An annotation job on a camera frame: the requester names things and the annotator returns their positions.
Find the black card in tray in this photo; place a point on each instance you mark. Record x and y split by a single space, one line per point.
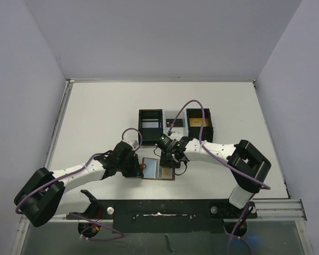
177 124

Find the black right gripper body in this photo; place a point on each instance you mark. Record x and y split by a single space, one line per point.
169 158

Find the black white card sorting tray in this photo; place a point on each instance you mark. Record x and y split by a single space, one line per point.
150 136

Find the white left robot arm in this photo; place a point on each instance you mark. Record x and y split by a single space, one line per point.
40 198

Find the aluminium frame rail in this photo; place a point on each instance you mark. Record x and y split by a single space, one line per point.
280 209

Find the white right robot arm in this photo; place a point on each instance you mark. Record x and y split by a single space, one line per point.
248 165

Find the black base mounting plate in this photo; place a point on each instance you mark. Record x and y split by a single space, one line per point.
165 216

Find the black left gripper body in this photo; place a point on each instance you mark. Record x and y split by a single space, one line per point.
128 167

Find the gold card in holder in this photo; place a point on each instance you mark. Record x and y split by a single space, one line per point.
166 173

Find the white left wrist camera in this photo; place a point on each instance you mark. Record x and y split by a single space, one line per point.
134 144

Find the gold card in tray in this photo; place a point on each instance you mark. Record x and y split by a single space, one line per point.
198 122

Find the silver card in tray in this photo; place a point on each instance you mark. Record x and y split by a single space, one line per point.
150 124

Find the brown leather card holder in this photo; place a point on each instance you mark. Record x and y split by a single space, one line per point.
151 169

